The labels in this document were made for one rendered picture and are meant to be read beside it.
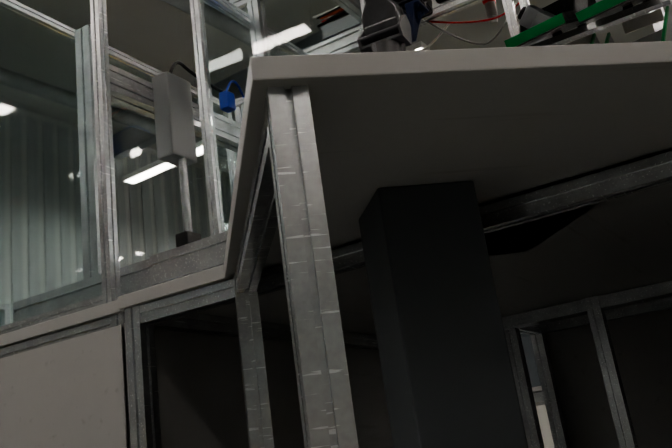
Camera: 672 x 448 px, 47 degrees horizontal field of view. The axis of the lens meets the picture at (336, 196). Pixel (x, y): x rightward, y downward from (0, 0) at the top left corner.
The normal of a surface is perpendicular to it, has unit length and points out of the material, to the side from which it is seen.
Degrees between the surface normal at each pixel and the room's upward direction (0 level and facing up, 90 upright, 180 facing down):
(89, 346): 90
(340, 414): 90
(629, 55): 90
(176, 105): 90
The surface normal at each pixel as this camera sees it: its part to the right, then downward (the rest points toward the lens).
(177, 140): 0.84, -0.28
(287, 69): 0.17, -0.34
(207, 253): -0.52, -0.21
